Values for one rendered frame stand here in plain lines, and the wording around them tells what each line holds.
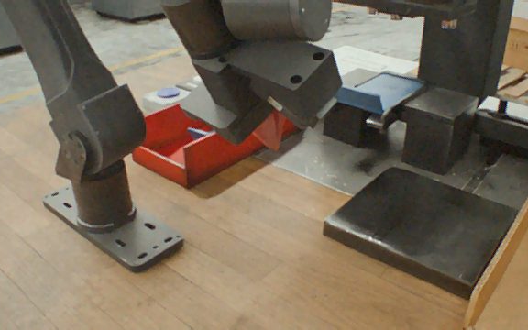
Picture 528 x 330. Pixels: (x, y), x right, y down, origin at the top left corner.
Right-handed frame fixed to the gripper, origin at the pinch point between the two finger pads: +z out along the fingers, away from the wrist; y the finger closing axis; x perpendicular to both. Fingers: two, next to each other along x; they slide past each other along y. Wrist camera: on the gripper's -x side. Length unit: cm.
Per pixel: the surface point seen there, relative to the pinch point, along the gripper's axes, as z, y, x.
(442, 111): 13.9, 21.5, -6.2
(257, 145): 14.4, 4.9, 13.7
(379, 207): 11.7, 4.2, -8.4
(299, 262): 7.9, -6.9, -7.0
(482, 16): 19, 46, 1
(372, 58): 41, 49, 29
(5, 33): 136, 33, 445
